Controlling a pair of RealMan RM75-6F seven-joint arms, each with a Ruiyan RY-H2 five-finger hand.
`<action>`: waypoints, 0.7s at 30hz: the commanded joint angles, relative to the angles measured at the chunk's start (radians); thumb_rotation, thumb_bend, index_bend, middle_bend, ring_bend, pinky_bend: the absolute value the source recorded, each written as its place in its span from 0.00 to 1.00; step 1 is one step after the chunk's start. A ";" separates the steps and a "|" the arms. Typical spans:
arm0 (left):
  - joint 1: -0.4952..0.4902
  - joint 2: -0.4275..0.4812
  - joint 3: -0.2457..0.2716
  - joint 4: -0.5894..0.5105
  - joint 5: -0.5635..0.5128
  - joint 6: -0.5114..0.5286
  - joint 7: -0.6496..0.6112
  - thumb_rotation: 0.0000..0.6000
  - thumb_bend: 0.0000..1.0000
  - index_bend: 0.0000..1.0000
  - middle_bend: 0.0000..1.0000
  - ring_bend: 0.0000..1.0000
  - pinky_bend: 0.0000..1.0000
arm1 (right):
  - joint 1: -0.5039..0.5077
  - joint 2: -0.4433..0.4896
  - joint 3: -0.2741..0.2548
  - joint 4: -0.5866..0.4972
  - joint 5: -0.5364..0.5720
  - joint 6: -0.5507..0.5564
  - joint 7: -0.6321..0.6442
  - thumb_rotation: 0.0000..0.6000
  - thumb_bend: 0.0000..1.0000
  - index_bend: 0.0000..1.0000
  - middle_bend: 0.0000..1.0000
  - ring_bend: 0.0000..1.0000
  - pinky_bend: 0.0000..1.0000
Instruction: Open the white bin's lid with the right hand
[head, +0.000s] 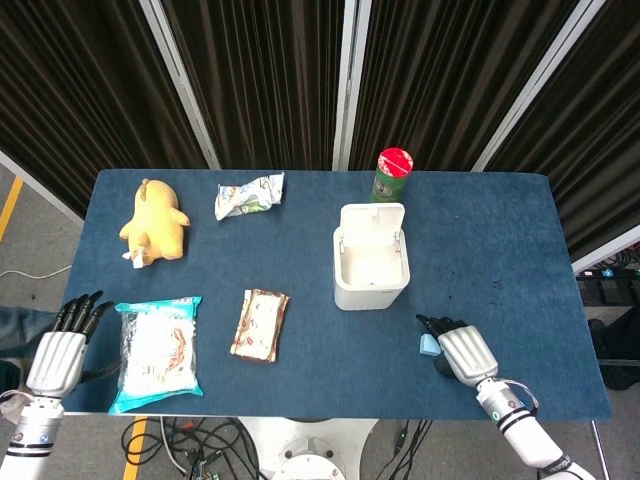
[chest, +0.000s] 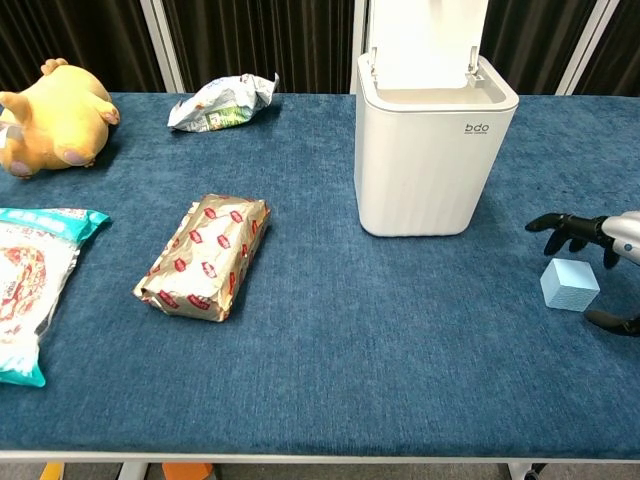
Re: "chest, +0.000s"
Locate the orange floor object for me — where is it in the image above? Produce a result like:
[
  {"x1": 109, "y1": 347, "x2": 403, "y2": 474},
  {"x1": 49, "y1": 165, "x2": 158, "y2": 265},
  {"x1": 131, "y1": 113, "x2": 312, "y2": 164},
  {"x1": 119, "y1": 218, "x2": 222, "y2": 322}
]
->
[{"x1": 162, "y1": 462, "x2": 214, "y2": 480}]

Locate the large teal-edged food bag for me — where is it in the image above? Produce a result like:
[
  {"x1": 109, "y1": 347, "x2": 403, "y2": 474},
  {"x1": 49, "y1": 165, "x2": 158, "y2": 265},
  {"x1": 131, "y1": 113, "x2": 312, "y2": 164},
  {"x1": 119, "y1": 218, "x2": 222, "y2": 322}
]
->
[{"x1": 0, "y1": 207, "x2": 112, "y2": 388}]

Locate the grey metal frame post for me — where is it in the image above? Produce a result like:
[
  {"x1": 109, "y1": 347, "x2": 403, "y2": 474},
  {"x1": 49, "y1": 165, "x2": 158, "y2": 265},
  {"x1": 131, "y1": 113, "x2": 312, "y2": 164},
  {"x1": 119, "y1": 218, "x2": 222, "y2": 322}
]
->
[
  {"x1": 138, "y1": 0, "x2": 186, "y2": 94},
  {"x1": 349, "y1": 0, "x2": 372, "y2": 94},
  {"x1": 555, "y1": 0, "x2": 619, "y2": 96}
]

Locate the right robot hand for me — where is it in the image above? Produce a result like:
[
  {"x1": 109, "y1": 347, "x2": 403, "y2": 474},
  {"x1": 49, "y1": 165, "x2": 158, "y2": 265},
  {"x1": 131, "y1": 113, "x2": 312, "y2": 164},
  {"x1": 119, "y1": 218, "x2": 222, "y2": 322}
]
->
[{"x1": 524, "y1": 209, "x2": 640, "y2": 337}]

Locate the small light blue cube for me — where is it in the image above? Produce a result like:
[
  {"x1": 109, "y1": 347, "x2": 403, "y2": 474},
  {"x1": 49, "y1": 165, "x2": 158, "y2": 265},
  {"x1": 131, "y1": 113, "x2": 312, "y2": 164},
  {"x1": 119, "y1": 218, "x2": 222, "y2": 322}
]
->
[{"x1": 539, "y1": 258, "x2": 601, "y2": 313}]

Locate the yellow plush duck toy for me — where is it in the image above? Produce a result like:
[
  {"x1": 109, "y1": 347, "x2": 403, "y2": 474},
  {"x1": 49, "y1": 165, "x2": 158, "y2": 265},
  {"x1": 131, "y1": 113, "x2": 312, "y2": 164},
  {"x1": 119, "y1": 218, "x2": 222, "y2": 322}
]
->
[{"x1": 0, "y1": 58, "x2": 121, "y2": 180}]

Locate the gold red wrapped packet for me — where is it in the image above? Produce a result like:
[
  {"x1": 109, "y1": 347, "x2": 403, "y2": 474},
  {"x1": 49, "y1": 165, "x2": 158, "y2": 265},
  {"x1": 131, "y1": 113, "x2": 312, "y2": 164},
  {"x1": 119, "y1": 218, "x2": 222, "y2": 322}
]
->
[{"x1": 132, "y1": 194, "x2": 272, "y2": 323}]

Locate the white plastic open-lid bin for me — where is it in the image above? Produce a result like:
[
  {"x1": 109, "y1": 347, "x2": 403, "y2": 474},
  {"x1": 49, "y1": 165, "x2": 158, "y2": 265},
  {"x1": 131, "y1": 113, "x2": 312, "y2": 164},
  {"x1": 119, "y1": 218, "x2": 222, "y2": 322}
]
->
[{"x1": 353, "y1": 0, "x2": 520, "y2": 238}]

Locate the crumpled white snack bag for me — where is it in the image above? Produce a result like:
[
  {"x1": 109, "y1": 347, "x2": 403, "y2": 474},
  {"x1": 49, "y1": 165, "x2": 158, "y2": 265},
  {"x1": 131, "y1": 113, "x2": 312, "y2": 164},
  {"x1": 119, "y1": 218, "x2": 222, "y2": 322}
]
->
[{"x1": 167, "y1": 72, "x2": 281, "y2": 133}]

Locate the black pleated curtain panel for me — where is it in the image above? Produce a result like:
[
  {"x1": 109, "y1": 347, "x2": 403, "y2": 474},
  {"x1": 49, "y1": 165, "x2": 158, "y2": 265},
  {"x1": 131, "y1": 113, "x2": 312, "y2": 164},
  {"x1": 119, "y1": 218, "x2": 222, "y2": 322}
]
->
[
  {"x1": 569, "y1": 0, "x2": 640, "y2": 97},
  {"x1": 479, "y1": 0, "x2": 601, "y2": 96},
  {"x1": 0, "y1": 0, "x2": 166, "y2": 94},
  {"x1": 162, "y1": 0, "x2": 356, "y2": 95}
]

